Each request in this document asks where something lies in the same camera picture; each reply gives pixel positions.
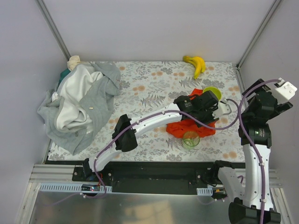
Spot orange cloth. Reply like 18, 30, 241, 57
165, 88, 216, 139

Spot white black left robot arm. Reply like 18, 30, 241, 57
83, 91, 219, 178

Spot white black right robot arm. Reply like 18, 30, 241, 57
210, 78, 297, 224

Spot beige cloth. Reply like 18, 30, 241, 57
67, 56, 84, 71

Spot teal cloth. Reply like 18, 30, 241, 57
58, 69, 71, 84

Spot lime green bowl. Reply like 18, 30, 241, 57
203, 86, 222, 101

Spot green translucent plastic cup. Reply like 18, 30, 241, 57
182, 131, 200, 149

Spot yellow banana bunch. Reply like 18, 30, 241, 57
183, 56, 206, 79

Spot floral patterned table mat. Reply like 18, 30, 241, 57
47, 62, 245, 162

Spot grey white sweatshirt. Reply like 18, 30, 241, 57
37, 62, 121, 155

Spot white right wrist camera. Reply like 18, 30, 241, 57
271, 78, 298, 104

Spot white right cable duct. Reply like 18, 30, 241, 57
196, 188, 213, 196

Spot white cable duct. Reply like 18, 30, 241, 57
40, 183, 112, 194
196, 188, 213, 196

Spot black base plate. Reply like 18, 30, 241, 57
44, 160, 242, 194

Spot white left cable duct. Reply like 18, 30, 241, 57
40, 183, 112, 194

